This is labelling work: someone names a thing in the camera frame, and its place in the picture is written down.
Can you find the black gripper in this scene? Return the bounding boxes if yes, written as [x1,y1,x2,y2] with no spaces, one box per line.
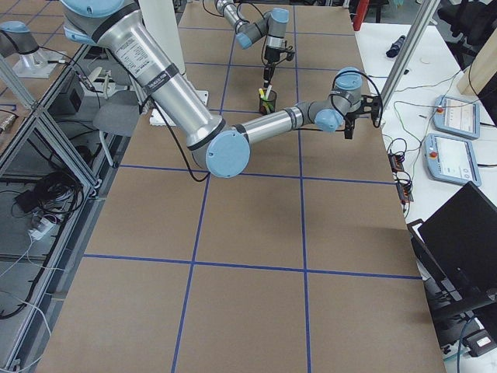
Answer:
[263,46,283,88]
[344,112,359,140]

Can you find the red capped white pen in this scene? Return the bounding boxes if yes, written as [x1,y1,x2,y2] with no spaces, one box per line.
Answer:
[264,83,272,99]

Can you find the green pen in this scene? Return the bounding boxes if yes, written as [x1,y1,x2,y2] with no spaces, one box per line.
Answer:
[262,101,273,114]

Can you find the black mesh pen cup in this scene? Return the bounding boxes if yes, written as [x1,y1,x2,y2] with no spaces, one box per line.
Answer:
[259,89,277,115]

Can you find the folded blue umbrella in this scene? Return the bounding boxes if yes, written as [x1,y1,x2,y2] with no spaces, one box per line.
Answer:
[385,35,406,58]

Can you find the teach pendant tablet near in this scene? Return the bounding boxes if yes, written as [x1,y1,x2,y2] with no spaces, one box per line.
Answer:
[423,133,481,187]

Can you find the teach pendant tablet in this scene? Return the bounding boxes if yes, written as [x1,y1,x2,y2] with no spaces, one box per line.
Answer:
[423,133,481,187]
[433,95,481,140]

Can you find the teach pendant tablet far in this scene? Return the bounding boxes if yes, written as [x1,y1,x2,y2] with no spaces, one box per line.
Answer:
[433,95,481,140]

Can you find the brown table mat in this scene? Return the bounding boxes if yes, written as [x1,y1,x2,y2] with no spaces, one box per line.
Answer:
[34,3,447,373]

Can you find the black laptop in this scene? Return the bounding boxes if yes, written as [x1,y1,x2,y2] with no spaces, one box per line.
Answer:
[418,182,496,297]

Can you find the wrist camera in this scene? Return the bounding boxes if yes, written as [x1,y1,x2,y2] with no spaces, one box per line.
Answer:
[280,46,295,62]
[358,94,384,128]

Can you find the aluminium frame post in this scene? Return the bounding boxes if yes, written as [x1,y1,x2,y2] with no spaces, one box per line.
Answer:
[381,0,440,107]

